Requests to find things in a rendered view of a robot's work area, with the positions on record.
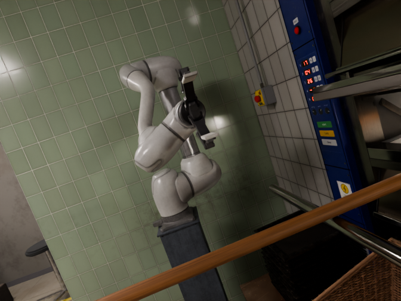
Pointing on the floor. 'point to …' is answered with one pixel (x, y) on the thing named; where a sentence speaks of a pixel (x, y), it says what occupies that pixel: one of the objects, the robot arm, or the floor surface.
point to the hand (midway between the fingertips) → (200, 106)
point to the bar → (346, 228)
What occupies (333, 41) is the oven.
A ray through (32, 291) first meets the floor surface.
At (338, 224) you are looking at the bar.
